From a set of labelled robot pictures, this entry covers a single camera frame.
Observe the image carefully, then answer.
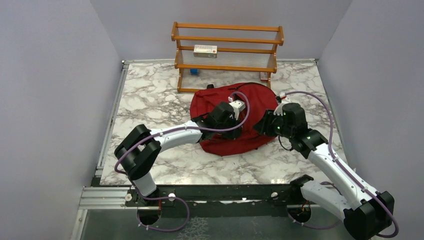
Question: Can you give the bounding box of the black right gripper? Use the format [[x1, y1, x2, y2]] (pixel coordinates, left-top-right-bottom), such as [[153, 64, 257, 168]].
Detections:
[[252, 108, 294, 139]]

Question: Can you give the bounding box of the red backpack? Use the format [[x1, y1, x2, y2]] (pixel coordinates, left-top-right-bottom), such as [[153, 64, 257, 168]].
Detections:
[[189, 82, 278, 156]]

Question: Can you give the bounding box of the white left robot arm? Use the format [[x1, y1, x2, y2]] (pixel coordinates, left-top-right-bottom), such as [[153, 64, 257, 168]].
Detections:
[[114, 100, 250, 206]]

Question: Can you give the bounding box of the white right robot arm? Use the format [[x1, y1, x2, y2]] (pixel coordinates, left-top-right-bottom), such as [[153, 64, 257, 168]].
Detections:
[[253, 103, 395, 240]]

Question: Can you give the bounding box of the blue pencil sharpener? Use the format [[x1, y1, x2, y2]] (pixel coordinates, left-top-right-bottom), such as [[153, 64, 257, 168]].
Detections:
[[189, 68, 199, 76]]

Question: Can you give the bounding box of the small red white eraser box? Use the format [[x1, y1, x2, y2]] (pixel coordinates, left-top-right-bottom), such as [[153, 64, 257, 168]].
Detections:
[[259, 72, 268, 82]]

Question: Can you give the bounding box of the wooden two-tier shelf rack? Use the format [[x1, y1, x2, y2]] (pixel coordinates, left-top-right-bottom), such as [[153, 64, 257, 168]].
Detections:
[[171, 21, 285, 93]]

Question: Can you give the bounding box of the white red box on shelf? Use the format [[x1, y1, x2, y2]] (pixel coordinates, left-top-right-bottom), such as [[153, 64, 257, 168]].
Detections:
[[193, 44, 218, 59]]

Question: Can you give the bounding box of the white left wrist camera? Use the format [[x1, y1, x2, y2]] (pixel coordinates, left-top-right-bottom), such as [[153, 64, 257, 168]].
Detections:
[[228, 97, 246, 120]]

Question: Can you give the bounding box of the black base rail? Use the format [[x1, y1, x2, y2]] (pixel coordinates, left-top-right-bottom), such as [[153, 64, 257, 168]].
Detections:
[[124, 175, 313, 222]]

